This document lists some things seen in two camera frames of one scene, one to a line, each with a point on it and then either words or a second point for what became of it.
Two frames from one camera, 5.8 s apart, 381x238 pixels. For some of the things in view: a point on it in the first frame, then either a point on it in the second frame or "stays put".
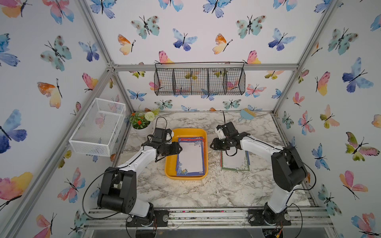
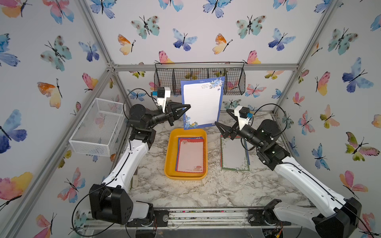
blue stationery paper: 190,161 → 205,96
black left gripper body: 170,149 → 167,116
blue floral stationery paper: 248,157 stays put
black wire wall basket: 199,78 stays put
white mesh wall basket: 97,132 stays put
